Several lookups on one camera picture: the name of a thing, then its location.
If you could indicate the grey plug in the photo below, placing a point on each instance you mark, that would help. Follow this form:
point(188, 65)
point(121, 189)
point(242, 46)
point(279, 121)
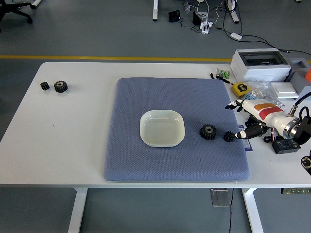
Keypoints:
point(186, 6)

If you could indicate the blue-grey textured mat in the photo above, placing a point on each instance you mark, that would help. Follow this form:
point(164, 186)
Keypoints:
point(170, 165)

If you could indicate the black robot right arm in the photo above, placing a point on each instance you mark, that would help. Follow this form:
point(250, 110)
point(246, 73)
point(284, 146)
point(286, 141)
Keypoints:
point(303, 131)

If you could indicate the orange piece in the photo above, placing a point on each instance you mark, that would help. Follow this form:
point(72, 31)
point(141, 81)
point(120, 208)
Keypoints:
point(308, 74)

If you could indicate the small black gear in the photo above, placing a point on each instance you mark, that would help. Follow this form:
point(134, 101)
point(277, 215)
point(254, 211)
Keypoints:
point(44, 86)
point(228, 136)

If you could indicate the white background desk leg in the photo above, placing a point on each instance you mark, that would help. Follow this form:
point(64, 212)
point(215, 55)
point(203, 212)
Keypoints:
point(233, 12)
point(155, 9)

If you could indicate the grey hollow printed block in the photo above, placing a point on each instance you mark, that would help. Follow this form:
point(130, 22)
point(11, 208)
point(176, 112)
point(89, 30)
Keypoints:
point(296, 75)

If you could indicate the white square dish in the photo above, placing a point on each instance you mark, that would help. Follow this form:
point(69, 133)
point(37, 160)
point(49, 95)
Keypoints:
point(161, 128)

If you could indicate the blue and white card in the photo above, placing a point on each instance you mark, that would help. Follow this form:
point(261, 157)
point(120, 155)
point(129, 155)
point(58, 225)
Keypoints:
point(247, 145)

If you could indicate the large black gear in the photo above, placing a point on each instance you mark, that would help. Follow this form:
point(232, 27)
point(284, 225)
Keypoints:
point(60, 87)
point(208, 132)

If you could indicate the black box on floor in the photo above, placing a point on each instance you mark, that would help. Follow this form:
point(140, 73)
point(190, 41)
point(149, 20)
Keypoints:
point(174, 16)

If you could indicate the light grey block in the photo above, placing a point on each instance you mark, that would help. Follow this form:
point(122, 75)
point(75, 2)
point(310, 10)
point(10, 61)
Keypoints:
point(305, 93)

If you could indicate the white table leg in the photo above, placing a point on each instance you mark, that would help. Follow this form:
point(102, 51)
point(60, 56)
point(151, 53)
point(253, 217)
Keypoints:
point(252, 211)
point(77, 211)

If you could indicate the yellow tape measure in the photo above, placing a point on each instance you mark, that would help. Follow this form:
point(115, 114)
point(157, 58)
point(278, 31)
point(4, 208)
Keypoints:
point(239, 88)

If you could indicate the white electrical enclosure box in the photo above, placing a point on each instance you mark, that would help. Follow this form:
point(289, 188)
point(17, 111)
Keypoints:
point(257, 70)

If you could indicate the green circuit board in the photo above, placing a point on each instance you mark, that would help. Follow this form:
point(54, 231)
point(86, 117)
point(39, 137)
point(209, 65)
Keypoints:
point(296, 191)

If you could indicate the white flat switch box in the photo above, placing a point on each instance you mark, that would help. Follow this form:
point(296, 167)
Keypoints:
point(284, 89)

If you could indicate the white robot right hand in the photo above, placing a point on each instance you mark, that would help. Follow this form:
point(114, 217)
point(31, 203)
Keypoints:
point(264, 112)

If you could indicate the clear plastic bag of parts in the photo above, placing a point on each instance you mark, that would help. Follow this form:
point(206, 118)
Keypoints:
point(264, 91)

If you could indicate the white power strip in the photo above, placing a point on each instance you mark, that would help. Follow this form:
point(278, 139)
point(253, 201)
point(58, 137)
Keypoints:
point(206, 27)

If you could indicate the green and silver clips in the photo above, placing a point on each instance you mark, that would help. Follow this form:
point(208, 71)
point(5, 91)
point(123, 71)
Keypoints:
point(222, 73)

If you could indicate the white adapter brick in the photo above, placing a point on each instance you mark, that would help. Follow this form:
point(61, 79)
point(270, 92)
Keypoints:
point(235, 36)

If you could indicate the black office chair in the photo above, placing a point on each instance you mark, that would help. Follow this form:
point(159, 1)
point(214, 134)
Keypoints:
point(23, 15)

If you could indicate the clear plastic bracket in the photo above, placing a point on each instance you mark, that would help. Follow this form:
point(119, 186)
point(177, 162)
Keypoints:
point(220, 197)

